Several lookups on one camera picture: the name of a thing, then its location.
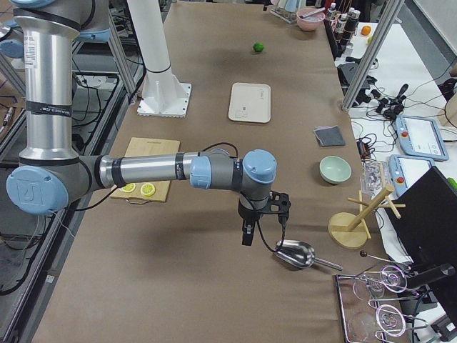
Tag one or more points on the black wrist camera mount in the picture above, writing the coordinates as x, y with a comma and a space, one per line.
277, 204

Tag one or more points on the black monitor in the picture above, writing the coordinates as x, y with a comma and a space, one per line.
427, 227

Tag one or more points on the teach pendant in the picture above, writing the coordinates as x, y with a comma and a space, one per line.
420, 136
405, 170

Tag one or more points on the lower teach pendant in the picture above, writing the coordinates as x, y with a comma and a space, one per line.
405, 170

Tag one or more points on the mint green bowl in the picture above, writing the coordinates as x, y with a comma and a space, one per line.
334, 169

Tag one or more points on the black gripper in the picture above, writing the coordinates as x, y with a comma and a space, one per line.
246, 215

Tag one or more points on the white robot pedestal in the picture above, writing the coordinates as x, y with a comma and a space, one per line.
162, 93

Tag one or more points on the orange fruit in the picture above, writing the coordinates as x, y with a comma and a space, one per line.
366, 30

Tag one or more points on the grey folded cloth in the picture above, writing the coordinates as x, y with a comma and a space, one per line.
329, 136

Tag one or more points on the green lime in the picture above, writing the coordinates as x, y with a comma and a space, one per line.
258, 47

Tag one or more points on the cream plastic tray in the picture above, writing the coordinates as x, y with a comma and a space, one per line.
250, 103

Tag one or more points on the wooden cutting board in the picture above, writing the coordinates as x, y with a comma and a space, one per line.
151, 160

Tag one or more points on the lemon slice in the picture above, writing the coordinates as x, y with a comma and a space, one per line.
129, 188
147, 189

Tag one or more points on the upper teach pendant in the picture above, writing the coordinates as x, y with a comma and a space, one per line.
420, 136

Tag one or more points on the metal scoop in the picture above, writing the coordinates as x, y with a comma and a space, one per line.
301, 255

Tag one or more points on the wooden mug tree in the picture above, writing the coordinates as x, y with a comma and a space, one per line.
350, 230

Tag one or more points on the aluminium frame post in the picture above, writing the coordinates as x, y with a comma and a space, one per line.
388, 17

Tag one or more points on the pink bowl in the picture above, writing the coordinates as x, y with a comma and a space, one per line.
309, 19

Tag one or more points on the wine glass rack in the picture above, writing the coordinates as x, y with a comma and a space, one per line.
369, 305

